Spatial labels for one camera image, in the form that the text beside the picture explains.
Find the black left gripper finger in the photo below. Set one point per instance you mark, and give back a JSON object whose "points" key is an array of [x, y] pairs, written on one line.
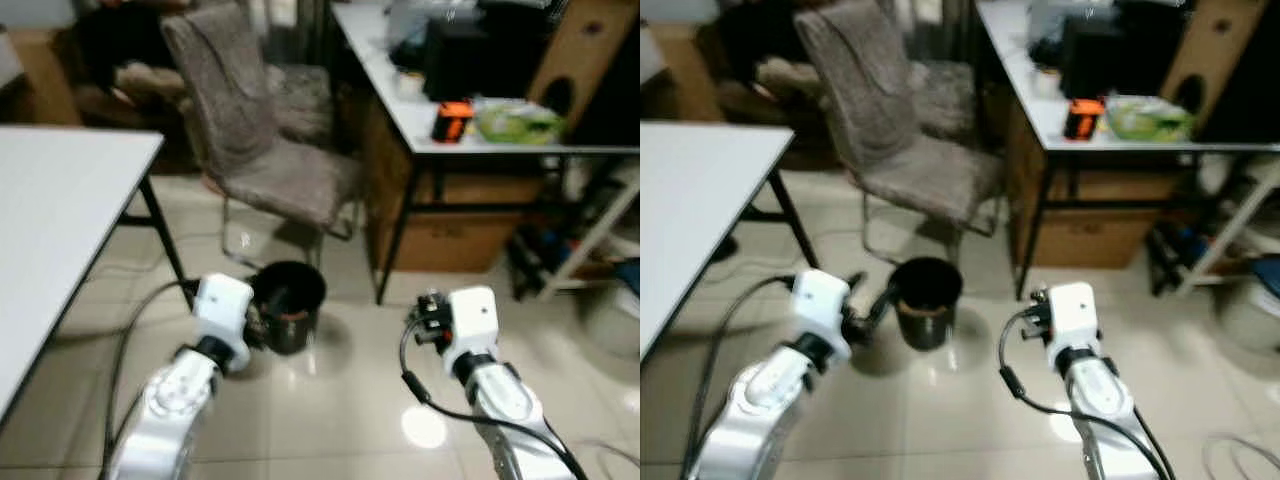
{"points": [[278, 312], [856, 281], [882, 308]]}

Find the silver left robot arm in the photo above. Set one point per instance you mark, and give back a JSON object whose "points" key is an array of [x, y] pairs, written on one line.
{"points": [[165, 420], [760, 420]]}

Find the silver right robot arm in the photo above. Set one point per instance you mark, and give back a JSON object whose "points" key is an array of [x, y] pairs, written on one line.
{"points": [[1105, 405], [505, 410]]}

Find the black round rubbish bin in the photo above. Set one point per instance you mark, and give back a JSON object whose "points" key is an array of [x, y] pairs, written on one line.
{"points": [[305, 300], [930, 300]]}

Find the brown fabric covered chair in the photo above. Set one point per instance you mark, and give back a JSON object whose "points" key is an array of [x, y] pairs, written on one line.
{"points": [[890, 130], [250, 130]]}

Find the small white table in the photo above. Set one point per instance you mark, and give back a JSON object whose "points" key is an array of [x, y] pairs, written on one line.
{"points": [[700, 220], [50, 230]]}

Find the white metal shelf rack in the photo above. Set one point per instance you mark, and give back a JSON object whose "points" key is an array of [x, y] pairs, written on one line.
{"points": [[1220, 230], [590, 240]]}

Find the orange black power tool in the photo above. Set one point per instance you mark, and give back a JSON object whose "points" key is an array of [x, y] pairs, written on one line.
{"points": [[1083, 118], [452, 122]]}

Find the brown round ottoman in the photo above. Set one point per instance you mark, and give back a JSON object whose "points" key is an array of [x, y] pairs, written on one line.
{"points": [[790, 78], [140, 85]]}

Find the green plastic bag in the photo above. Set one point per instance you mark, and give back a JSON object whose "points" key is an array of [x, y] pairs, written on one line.
{"points": [[518, 122], [1150, 118]]}

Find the beige tape roll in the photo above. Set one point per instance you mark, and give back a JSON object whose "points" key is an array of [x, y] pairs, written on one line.
{"points": [[1047, 82], [410, 83]]}

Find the black box case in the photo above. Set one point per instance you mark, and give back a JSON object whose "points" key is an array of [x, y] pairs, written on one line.
{"points": [[470, 55], [1110, 55]]}

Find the small brown cardboard box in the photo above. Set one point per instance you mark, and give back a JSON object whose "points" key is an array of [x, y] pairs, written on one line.
{"points": [[690, 70], [45, 80]]}

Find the wooden board with hole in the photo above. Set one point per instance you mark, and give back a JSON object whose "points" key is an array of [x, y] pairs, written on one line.
{"points": [[1215, 55], [575, 60]]}

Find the grey device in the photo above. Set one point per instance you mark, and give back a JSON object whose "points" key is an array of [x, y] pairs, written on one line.
{"points": [[430, 12], [1065, 12]]}

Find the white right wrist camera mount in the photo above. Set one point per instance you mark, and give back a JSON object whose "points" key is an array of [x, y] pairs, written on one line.
{"points": [[472, 315], [1073, 312]]}

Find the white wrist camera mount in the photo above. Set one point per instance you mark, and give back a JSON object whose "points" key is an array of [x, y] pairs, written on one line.
{"points": [[822, 305], [472, 315], [222, 310], [1073, 312]]}

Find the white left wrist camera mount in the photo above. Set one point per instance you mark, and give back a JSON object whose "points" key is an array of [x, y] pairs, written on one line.
{"points": [[222, 310], [822, 305]]}

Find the white desk black frame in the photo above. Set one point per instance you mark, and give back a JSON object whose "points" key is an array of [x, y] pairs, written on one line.
{"points": [[1100, 146], [480, 150]]}

